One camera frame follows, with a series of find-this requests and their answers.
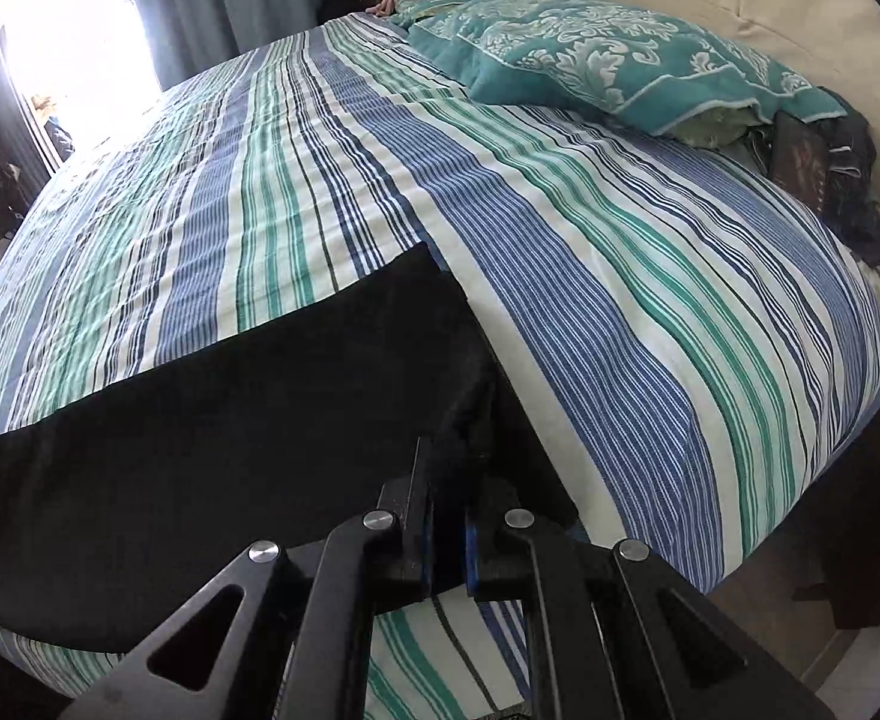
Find black pants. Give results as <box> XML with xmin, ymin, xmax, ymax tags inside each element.
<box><xmin>0</xmin><ymin>245</ymin><xmax>577</xmax><ymax>652</ymax></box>

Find teal patterned pillow front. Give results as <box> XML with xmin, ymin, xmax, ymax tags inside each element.
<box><xmin>409</xmin><ymin>0</ymin><xmax>847</xmax><ymax>148</ymax></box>

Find striped blue green bed sheet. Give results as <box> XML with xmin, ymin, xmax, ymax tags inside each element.
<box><xmin>0</xmin><ymin>11</ymin><xmax>880</xmax><ymax>720</ymax></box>

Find dark items beside pillow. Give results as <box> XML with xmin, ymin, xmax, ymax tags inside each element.
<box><xmin>737</xmin><ymin>110</ymin><xmax>880</xmax><ymax>300</ymax></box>

